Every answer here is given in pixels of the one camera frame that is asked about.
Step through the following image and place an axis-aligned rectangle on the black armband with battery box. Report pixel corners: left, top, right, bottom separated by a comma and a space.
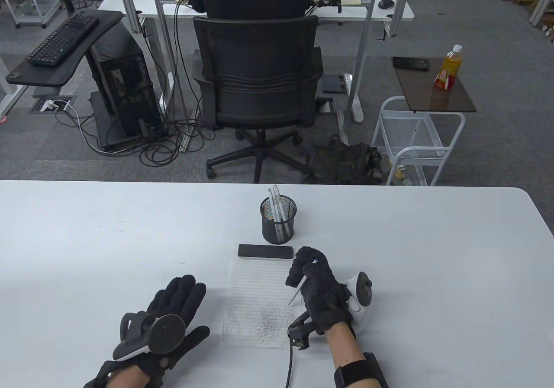
333, 353, 390, 388

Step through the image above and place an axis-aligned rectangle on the grey white hand controller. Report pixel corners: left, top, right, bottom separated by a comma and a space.
113, 311, 187, 362
344, 272, 374, 332

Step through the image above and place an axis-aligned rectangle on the lined paper sheet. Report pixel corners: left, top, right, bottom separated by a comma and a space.
222, 243, 302, 349

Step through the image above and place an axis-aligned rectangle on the grey floor socket box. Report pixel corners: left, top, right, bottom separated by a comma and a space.
29, 95, 77, 115

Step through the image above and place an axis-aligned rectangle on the person's left hand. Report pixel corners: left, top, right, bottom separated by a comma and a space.
129, 276, 210, 383

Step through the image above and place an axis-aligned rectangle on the black rectangular block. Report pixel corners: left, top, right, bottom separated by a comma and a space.
238, 244, 294, 260

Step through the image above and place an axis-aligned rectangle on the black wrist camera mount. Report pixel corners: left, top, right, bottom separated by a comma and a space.
84, 360, 118, 388
288, 312, 311, 350

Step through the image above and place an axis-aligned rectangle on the dark brown board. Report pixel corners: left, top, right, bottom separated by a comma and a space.
392, 56, 477, 114

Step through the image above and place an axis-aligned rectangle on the black backpack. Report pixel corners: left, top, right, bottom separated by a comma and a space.
303, 135, 383, 185

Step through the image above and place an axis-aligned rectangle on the black computer tower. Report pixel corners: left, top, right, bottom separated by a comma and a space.
89, 25, 165, 146

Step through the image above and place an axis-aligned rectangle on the person's right hand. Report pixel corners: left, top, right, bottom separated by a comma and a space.
286, 246, 353, 336

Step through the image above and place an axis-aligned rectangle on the black smartphone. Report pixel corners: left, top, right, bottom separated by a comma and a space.
392, 56, 430, 72

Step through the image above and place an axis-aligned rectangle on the aluminium frame post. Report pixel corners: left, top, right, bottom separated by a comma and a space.
342, 0, 382, 123
148, 0, 179, 103
387, 0, 412, 38
115, 0, 144, 34

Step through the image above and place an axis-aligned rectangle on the yellow drink bottle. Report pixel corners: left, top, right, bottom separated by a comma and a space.
434, 45, 463, 91

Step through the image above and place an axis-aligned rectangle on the black mesh pen holder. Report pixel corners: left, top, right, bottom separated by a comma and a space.
260, 195, 298, 245

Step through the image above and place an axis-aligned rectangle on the black keyboard tray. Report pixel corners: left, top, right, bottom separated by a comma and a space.
6, 10, 125, 88

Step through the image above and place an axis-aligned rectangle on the white wire cart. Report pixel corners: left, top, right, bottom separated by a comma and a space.
371, 96, 466, 186

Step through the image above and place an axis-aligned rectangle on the black mesh office chair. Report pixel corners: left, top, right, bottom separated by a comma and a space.
193, 15, 324, 184

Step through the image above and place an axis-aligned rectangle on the person's left forearm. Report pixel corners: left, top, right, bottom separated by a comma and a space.
106, 364, 152, 388

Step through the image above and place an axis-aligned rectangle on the tangle of black cables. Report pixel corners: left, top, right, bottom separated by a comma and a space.
54, 0, 217, 167

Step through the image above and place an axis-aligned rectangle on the white mechanical pencil blue cap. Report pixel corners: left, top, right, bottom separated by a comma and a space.
288, 258, 318, 305
276, 186, 291, 237

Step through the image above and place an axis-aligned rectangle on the black desk clamp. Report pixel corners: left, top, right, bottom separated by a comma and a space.
376, 14, 393, 42

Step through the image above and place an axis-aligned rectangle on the black keyboard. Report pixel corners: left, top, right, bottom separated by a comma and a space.
27, 13, 100, 67

